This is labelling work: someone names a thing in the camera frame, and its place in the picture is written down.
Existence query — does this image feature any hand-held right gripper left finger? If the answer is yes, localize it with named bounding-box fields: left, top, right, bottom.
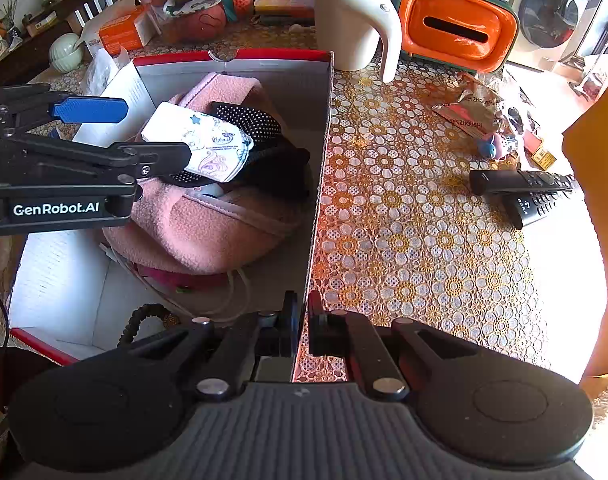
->
left=118, top=291, right=302, bottom=403

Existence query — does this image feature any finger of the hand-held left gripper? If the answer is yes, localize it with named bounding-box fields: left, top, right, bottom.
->
left=0, top=84, right=129, bottom=133
left=0, top=130, right=192, bottom=186

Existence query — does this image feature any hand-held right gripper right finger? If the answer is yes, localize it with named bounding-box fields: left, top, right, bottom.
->
left=308, top=290, right=490, bottom=403

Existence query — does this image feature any printed white face mask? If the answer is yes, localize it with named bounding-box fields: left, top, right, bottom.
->
left=141, top=102, right=255, bottom=183

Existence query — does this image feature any white cable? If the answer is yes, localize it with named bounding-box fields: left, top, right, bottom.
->
left=100, top=242, right=252, bottom=323

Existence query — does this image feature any pink fleece hat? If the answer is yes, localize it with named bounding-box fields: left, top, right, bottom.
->
left=101, top=72, right=309, bottom=276

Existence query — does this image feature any pink plush penguin toy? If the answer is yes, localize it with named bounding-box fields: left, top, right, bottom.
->
left=136, top=262, right=232, bottom=293

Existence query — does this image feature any black studded cloth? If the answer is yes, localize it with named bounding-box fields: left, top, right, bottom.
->
left=164, top=101, right=312, bottom=201

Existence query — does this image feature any brown bead bracelet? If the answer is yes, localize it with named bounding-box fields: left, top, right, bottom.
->
left=118, top=302, right=179, bottom=346

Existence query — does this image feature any red shoe box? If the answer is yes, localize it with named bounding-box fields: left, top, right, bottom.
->
left=8, top=50, right=335, bottom=383

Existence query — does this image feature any crumpled white plastic bag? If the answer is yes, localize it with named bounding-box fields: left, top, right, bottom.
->
left=81, top=50, right=134, bottom=96

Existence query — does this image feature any pale green pumpkin jar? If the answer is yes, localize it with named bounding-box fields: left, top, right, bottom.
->
left=48, top=33, right=84, bottom=73

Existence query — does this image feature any wooden television cabinet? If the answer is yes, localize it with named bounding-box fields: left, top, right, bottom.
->
left=0, top=0, right=119, bottom=86

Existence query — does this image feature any orange and white carton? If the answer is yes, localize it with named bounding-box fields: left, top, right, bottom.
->
left=81, top=7, right=155, bottom=58

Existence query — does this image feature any white router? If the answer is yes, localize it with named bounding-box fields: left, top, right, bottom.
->
left=74, top=0, right=114, bottom=26

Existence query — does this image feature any brown ball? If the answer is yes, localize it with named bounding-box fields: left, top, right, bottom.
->
left=184, top=2, right=227, bottom=43

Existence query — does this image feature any black remote control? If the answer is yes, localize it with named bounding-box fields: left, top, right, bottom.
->
left=470, top=169, right=576, bottom=196
left=501, top=190, right=575, bottom=230

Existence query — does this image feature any small blue pink toy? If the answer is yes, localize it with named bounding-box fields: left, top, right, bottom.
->
left=478, top=132, right=510, bottom=158

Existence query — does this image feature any foil snack wrapper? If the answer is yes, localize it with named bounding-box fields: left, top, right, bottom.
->
left=431, top=75, right=505, bottom=136

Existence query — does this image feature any small yellow box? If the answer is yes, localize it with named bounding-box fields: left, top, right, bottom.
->
left=531, top=147, right=557, bottom=171

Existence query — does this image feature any orange and green tissue box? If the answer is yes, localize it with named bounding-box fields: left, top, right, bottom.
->
left=388, top=0, right=520, bottom=73

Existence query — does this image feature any washing machine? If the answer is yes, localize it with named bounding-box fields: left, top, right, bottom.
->
left=504, top=0, right=597, bottom=71

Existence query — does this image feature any white mug with handle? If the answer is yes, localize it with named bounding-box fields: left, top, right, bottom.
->
left=315, top=0, right=402, bottom=83

